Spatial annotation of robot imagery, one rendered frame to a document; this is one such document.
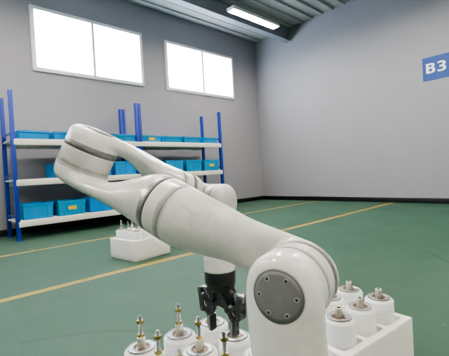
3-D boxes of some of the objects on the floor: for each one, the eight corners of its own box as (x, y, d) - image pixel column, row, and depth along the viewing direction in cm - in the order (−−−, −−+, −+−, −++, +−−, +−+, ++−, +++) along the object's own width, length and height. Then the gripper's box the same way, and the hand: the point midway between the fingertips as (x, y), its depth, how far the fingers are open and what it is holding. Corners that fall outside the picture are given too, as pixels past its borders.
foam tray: (170, 252, 322) (169, 234, 321) (135, 262, 292) (134, 241, 292) (145, 248, 347) (144, 231, 347) (111, 257, 317) (109, 237, 317)
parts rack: (227, 209, 680) (222, 111, 678) (15, 241, 431) (6, 88, 428) (207, 208, 727) (201, 116, 725) (6, 236, 478) (-4, 98, 475)
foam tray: (414, 368, 120) (412, 317, 119) (351, 421, 96) (347, 358, 96) (322, 330, 151) (320, 290, 151) (258, 364, 127) (255, 316, 127)
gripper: (186, 265, 84) (190, 330, 84) (234, 275, 74) (238, 349, 74) (207, 258, 89) (210, 319, 90) (254, 267, 80) (258, 335, 80)
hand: (222, 327), depth 82 cm, fingers open, 6 cm apart
